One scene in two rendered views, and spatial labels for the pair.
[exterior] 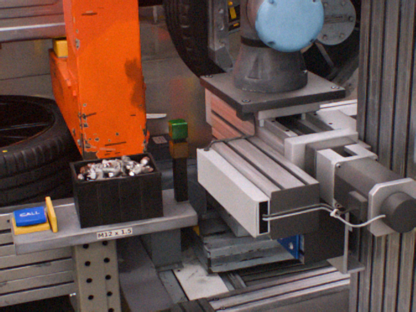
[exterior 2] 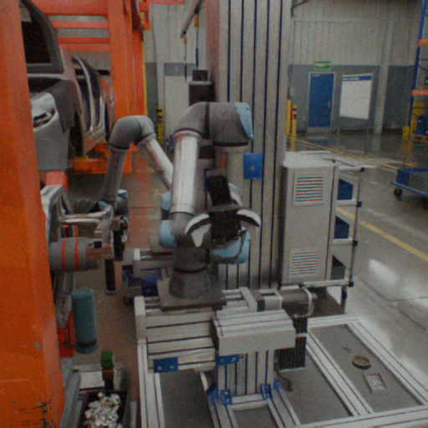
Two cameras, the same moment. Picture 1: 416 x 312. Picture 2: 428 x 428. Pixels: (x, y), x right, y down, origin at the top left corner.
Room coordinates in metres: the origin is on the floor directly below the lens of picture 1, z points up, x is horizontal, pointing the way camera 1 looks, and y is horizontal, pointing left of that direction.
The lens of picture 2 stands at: (1.22, 1.21, 1.50)
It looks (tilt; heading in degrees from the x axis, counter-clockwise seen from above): 16 degrees down; 279
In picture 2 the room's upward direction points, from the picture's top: straight up
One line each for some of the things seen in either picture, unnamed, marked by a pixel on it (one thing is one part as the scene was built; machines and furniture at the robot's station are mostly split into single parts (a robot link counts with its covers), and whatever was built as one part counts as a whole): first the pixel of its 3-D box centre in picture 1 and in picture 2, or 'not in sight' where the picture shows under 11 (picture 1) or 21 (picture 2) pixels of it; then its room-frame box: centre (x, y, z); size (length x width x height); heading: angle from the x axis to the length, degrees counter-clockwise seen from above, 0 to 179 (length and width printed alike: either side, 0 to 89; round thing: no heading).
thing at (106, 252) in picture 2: not in sight; (99, 250); (1.88, -0.17, 0.93); 0.09 x 0.05 x 0.05; 17
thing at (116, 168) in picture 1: (116, 187); (104, 425); (1.72, 0.22, 0.51); 0.20 x 0.14 x 0.13; 105
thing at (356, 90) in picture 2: not in sight; (354, 112); (-0.48, -10.15, 0.97); 1.50 x 0.50 x 1.95; 111
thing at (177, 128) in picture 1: (177, 129); (107, 359); (1.77, 0.07, 0.64); 0.04 x 0.04 x 0.04; 17
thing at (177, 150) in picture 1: (179, 148); (108, 371); (1.77, 0.07, 0.59); 0.04 x 0.04 x 0.04; 17
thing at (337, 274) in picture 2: not in sight; (317, 226); (0.94, -1.94, 0.50); 0.53 x 0.42 x 1.00; 107
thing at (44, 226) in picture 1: (30, 223); not in sight; (1.66, 0.42, 0.45); 0.08 x 0.08 x 0.01; 17
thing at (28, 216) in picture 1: (30, 218); not in sight; (1.66, 0.42, 0.47); 0.07 x 0.07 x 0.02; 17
